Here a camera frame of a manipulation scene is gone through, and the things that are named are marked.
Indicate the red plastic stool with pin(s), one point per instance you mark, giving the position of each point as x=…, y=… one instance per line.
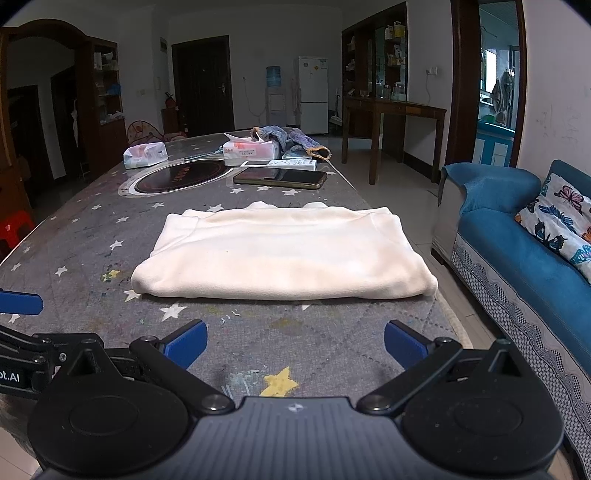
x=11, y=230

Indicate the wooden shelf cabinet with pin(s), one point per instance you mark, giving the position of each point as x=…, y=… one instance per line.
x=106, y=138

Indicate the water dispenser with blue bottle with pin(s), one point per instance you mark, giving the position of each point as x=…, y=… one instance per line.
x=274, y=101

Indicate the blue cabinet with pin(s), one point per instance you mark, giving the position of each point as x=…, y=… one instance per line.
x=494, y=143

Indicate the cream knit sweater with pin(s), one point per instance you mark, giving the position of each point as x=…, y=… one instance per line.
x=286, y=254

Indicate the grey star print tablecloth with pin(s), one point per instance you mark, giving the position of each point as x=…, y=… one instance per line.
x=92, y=240

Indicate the blue knitted cloth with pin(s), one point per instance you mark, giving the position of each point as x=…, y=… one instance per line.
x=300, y=138

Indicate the blue sofa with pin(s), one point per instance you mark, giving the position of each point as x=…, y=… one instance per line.
x=508, y=249

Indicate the white remote control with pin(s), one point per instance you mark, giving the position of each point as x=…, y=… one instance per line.
x=295, y=164

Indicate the dark wooden door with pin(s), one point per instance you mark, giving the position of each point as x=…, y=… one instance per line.
x=201, y=87

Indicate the dark wooden side desk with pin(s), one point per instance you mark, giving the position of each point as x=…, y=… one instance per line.
x=392, y=108

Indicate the white refrigerator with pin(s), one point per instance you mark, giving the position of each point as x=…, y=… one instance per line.
x=311, y=92

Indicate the hanging grey jacket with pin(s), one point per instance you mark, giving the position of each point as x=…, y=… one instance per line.
x=501, y=97

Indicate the black smartphone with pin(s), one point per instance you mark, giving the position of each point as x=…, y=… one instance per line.
x=277, y=177

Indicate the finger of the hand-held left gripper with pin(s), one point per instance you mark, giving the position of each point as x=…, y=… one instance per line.
x=18, y=302
x=44, y=344

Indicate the blue wristwatch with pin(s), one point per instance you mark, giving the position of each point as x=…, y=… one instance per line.
x=217, y=151

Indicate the dark wooden display cabinet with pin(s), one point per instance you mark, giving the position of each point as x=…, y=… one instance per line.
x=360, y=60

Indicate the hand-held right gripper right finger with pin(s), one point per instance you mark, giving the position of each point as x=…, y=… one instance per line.
x=406, y=344

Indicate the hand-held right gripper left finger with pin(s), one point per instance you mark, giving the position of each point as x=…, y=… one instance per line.
x=187, y=344

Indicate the pink play tent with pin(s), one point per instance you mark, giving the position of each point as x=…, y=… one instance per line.
x=143, y=131

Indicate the butterfly print cushion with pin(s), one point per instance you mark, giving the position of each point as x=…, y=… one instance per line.
x=558, y=217

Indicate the round black induction cooktop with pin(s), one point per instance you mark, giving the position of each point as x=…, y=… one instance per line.
x=180, y=175

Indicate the soft white pink tissue pack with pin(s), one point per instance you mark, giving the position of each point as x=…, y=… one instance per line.
x=145, y=154

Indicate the pink white tissue box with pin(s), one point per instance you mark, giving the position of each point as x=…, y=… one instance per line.
x=251, y=150

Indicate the red fire extinguisher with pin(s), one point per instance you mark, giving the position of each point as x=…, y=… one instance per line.
x=170, y=101

